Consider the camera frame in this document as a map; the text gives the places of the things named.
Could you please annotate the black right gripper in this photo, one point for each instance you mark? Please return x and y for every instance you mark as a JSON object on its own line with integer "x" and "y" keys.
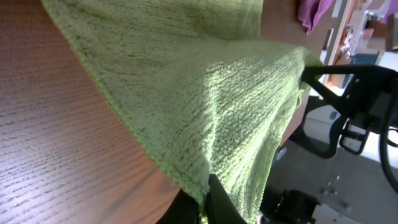
{"x": 360, "y": 92}

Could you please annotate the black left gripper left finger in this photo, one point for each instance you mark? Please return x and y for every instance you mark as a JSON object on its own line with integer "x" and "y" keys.
{"x": 182, "y": 210}

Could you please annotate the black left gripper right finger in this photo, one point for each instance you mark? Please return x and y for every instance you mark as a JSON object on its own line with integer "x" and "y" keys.
{"x": 219, "y": 207}

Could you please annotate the light green cloth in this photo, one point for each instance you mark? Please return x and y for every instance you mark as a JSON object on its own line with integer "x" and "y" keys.
{"x": 195, "y": 84}

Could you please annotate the purple crumpled cloth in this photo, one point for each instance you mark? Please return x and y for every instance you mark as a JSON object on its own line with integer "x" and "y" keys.
{"x": 311, "y": 11}

